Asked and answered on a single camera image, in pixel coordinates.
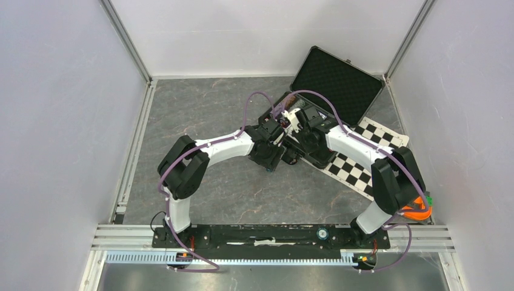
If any black poker set case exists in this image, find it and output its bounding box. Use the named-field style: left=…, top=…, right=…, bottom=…
left=259, top=46, right=384, bottom=168

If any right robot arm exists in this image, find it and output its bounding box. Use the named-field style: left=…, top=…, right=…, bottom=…
left=282, top=107, right=428, bottom=247

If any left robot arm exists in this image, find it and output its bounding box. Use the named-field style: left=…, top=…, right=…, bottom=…
left=157, top=119, right=287, bottom=247

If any black white checkered board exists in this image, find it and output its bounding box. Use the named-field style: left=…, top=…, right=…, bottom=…
left=319, top=117, right=410, bottom=201

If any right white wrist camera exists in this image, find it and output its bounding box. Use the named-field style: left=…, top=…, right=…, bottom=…
left=281, top=108, right=302, bottom=135

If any teal chip on rail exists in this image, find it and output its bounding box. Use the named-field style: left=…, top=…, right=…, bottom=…
left=316, top=227, right=329, bottom=241

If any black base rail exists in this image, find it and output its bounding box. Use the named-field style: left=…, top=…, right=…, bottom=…
left=152, top=224, right=391, bottom=260

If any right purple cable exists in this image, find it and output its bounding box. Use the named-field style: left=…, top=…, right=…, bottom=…
left=281, top=89, right=429, bottom=275

